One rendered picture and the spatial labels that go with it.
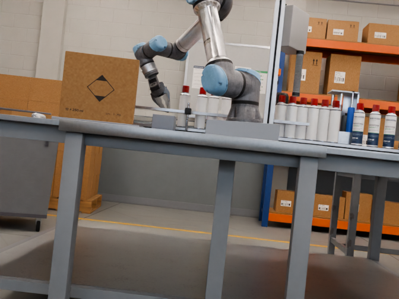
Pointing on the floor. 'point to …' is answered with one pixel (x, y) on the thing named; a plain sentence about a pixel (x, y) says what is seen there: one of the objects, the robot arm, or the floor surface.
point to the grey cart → (26, 175)
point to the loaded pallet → (18, 98)
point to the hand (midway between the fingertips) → (167, 110)
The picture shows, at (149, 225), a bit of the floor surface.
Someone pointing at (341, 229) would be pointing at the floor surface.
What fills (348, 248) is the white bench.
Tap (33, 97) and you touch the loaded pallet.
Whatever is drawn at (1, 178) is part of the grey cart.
